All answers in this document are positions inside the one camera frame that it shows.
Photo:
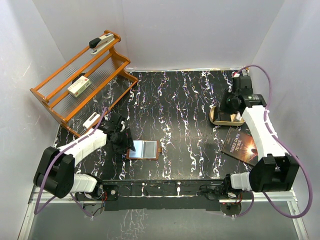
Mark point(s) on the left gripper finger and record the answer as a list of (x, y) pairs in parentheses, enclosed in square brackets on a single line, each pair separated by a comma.
[(129, 140), (121, 148)]

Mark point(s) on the dark red picture book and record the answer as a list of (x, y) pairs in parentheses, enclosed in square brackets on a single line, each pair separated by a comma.
[(240, 146)]

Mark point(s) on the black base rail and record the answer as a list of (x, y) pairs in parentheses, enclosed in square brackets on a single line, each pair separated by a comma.
[(169, 194)]

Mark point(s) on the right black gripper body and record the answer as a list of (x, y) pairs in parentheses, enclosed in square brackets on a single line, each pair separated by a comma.
[(227, 103)]

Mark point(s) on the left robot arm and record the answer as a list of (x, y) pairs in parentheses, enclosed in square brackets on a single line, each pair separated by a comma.
[(56, 170)]

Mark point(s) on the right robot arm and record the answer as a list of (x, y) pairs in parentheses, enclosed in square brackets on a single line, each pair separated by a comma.
[(276, 169)]

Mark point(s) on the brown leather card holder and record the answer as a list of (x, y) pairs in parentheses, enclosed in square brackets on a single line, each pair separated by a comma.
[(138, 154)]

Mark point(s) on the orange wooden shelf rack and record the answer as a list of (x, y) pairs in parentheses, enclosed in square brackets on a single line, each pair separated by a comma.
[(109, 83)]

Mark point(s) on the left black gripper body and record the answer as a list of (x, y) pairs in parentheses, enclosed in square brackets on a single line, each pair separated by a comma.
[(121, 138)]

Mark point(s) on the silver card in tray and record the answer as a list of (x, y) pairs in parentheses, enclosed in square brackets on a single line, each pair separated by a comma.
[(238, 117)]

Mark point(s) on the small white box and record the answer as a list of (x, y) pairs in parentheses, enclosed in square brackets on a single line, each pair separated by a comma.
[(90, 120)]

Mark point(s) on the white staples box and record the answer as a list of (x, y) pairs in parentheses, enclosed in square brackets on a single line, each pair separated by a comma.
[(79, 86)]

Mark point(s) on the beige oval tray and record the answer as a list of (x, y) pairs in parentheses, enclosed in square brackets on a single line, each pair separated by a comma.
[(213, 114)]

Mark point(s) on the black and beige stapler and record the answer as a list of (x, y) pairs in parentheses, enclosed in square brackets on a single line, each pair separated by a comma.
[(99, 43)]

